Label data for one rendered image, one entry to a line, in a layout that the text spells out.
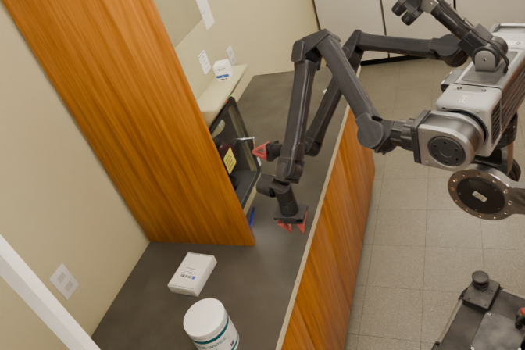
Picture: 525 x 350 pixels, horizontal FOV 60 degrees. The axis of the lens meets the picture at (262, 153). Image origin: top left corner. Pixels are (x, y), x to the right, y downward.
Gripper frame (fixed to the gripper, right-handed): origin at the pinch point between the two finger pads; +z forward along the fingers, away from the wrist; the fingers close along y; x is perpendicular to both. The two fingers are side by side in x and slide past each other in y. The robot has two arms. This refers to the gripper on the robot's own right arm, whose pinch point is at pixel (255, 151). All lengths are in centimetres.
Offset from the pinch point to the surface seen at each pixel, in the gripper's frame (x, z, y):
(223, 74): -34.2, -1.4, 18.3
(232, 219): 18.3, 0.0, 28.0
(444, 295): 99, -67, -60
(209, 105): -25.6, -2.1, 33.2
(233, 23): -56, 49, -101
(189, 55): -43, 5, 28
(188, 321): 33, -2, 68
